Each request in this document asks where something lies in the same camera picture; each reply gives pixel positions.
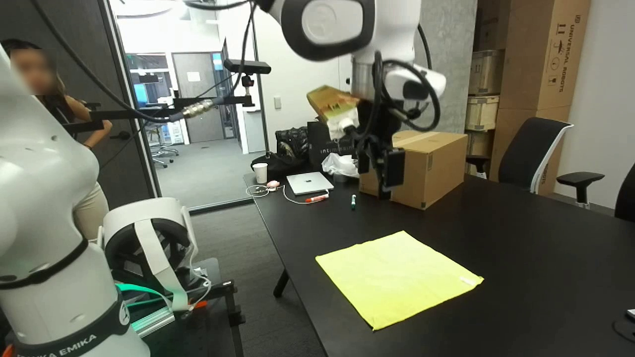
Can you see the silver laptop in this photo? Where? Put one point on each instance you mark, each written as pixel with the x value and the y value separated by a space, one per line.
pixel 309 183

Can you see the white plastic bag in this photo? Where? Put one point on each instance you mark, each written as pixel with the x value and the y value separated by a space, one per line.
pixel 340 164

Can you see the person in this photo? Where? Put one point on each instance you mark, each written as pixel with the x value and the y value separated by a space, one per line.
pixel 67 106

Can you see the camera on mount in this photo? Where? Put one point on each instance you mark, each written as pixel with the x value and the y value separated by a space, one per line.
pixel 248 66

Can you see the black paper bag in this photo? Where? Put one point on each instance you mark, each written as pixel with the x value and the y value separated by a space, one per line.
pixel 320 144

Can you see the red marker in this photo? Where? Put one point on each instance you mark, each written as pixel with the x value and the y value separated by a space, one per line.
pixel 317 198

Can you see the black flat bag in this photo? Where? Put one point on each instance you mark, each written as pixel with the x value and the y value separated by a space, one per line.
pixel 278 166

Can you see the cardboard box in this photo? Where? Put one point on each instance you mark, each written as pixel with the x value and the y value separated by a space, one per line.
pixel 426 168

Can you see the black quilted bag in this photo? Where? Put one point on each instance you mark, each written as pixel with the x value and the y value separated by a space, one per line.
pixel 292 141

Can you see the small pink case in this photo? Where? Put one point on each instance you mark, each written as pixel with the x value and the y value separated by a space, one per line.
pixel 273 185

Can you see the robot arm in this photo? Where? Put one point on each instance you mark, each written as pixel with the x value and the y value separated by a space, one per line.
pixel 44 198

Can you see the black office chair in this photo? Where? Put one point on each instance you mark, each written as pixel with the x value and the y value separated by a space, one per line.
pixel 526 153

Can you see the yellow cloth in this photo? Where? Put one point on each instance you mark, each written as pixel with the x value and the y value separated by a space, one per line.
pixel 397 277

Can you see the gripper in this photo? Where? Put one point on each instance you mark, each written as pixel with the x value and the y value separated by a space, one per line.
pixel 368 118

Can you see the white paper cup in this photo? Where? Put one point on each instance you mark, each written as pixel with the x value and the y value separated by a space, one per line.
pixel 260 173

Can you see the grey door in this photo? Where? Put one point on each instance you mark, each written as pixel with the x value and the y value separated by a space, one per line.
pixel 197 99

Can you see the grey office chair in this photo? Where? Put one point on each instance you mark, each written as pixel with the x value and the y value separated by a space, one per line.
pixel 162 146

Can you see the stack of tall cardboard boxes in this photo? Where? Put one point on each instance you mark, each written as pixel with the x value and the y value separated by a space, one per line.
pixel 540 54

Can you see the white headset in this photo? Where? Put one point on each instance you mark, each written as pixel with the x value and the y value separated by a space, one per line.
pixel 149 233

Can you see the stack of small boxes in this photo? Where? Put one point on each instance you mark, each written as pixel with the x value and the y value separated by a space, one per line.
pixel 483 99

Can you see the wall switch plate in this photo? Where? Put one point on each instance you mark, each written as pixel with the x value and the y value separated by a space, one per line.
pixel 277 102

